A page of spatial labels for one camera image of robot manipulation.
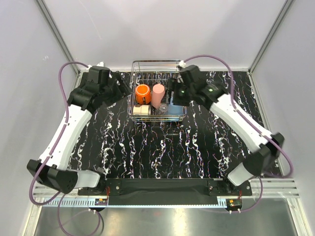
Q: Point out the orange cup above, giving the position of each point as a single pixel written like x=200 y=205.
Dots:
x=143 y=94

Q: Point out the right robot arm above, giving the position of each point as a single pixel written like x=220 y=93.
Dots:
x=264 y=146

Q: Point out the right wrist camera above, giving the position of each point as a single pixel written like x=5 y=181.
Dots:
x=182 y=65

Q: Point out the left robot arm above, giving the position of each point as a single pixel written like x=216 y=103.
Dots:
x=99 y=86

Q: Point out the pink plastic cup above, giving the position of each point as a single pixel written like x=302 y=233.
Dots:
x=157 y=95

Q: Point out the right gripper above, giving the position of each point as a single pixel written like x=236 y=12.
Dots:
x=173 y=85

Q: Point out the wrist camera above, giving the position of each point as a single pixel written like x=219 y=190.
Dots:
x=182 y=65
x=100 y=64

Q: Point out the blue plastic cup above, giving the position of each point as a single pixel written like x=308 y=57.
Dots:
x=174 y=110

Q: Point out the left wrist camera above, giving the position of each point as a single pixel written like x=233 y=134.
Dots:
x=100 y=64

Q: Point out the small clear plastic cup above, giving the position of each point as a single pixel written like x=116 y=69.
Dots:
x=162 y=110

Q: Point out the metal cup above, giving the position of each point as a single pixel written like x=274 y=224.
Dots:
x=141 y=110

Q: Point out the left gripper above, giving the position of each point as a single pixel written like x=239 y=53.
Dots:
x=122 y=90

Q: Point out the wire dish rack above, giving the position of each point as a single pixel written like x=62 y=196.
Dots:
x=151 y=72

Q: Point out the black base bar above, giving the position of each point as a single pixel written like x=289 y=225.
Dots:
x=165 y=191

